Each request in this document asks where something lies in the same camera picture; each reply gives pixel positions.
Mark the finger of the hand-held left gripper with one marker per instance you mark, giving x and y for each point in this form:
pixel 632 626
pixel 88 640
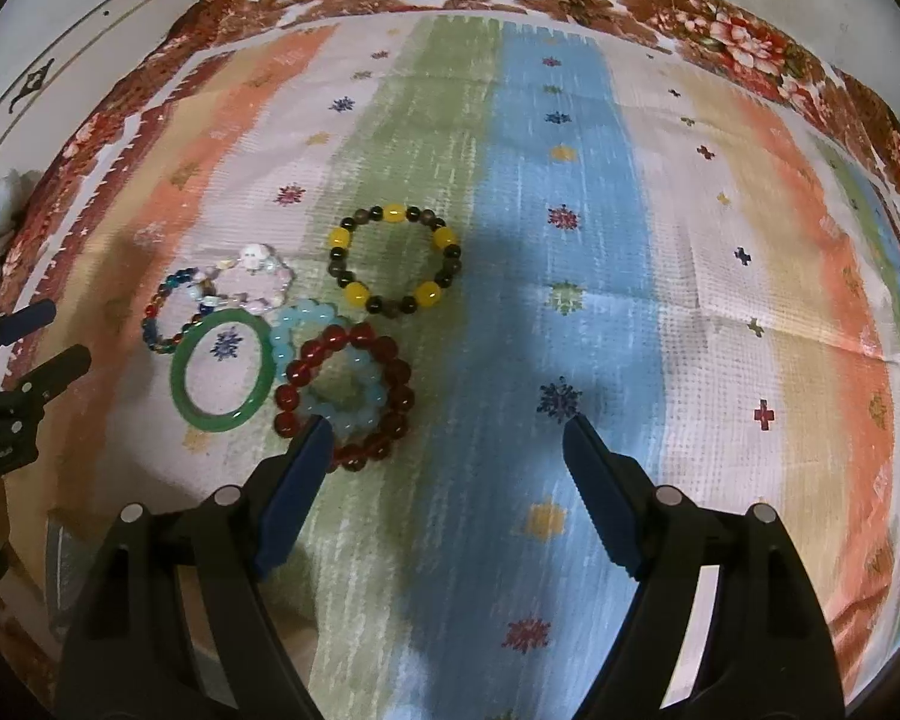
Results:
pixel 49 373
pixel 16 319

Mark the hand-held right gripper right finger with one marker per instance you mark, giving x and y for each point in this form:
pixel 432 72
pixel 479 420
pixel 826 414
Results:
pixel 601 495

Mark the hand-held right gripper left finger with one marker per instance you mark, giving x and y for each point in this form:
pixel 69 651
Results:
pixel 294 491

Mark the green jade bangle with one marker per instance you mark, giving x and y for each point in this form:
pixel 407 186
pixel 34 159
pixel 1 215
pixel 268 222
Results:
pixel 184 399

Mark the striped pastel blanket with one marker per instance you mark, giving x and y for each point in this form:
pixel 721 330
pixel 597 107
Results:
pixel 555 292

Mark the white headboard panel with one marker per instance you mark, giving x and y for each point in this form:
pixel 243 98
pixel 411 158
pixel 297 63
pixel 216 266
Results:
pixel 82 52

